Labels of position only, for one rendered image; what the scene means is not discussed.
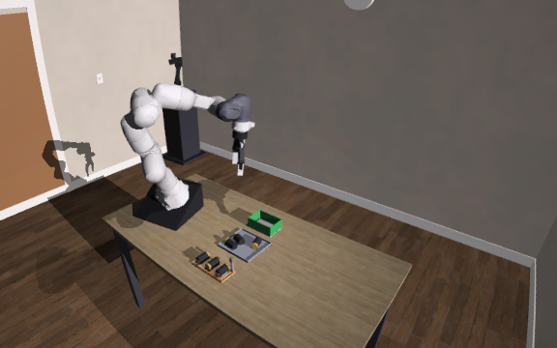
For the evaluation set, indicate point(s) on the green open-top box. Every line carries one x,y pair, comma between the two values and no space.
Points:
265,223

